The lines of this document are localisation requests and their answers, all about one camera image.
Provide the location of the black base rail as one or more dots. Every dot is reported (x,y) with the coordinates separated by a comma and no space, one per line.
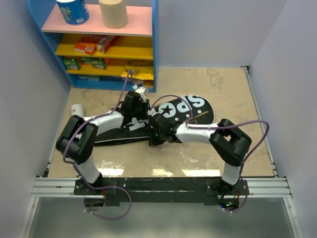
(206,190)

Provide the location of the red white box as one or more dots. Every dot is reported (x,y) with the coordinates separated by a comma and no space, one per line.
(105,43)

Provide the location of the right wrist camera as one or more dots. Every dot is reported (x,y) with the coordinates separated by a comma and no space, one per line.
(151,113)

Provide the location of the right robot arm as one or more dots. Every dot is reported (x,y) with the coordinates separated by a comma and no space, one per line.
(230,142)

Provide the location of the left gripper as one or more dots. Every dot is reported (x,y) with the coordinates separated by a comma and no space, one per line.
(145,104)

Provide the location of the black racket cover bag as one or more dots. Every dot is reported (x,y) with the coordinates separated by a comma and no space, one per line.
(173,110)

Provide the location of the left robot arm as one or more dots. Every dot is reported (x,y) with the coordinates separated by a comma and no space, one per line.
(77,139)

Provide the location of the green box right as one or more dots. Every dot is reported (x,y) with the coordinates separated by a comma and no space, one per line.
(99,63)

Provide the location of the blue shelf unit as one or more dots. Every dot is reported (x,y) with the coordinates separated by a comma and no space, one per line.
(137,43)

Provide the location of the white shuttlecock tube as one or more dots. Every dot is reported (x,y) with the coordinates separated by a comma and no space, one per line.
(77,110)

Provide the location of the yellow snack bag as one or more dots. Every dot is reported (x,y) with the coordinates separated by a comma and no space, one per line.
(138,73)

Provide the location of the brown paper roll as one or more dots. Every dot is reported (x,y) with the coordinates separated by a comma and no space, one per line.
(114,13)

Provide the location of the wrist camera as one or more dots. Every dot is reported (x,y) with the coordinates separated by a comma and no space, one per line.
(141,90)
(151,113)

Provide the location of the orange box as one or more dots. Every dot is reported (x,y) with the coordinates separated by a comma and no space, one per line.
(87,44)

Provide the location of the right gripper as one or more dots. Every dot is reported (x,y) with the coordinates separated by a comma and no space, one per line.
(153,141)

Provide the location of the green box middle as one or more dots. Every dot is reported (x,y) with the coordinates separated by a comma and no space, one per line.
(85,60)

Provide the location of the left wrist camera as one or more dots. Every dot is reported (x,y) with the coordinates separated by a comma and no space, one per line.
(141,90)

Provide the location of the blue snack canister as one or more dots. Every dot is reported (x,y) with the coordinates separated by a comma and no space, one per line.
(74,12)

